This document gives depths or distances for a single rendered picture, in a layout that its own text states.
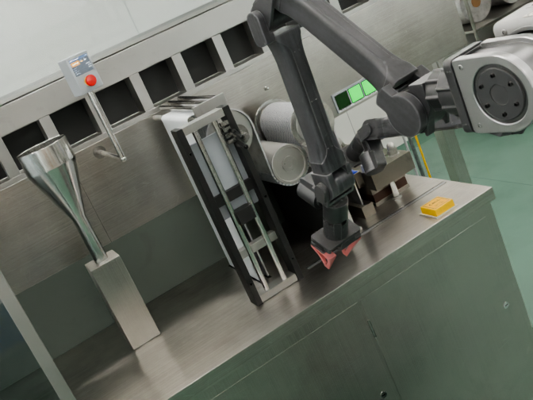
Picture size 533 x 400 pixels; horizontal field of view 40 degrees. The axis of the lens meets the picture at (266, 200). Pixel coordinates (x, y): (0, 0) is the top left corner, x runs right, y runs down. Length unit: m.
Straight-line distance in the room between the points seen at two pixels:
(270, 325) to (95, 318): 0.69
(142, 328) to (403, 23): 1.44
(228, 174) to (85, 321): 0.72
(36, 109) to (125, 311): 0.65
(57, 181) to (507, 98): 1.27
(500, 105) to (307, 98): 0.50
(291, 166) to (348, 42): 0.91
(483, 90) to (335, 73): 1.53
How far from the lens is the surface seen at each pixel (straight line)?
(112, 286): 2.08
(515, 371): 2.47
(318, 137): 1.50
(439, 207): 2.13
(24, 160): 2.00
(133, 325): 2.13
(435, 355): 2.24
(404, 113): 1.22
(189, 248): 2.42
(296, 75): 1.47
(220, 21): 2.42
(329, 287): 1.96
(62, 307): 2.35
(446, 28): 2.89
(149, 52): 2.34
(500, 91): 1.09
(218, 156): 1.95
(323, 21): 1.33
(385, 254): 2.02
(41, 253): 2.30
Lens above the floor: 1.76
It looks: 18 degrees down
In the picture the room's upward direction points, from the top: 24 degrees counter-clockwise
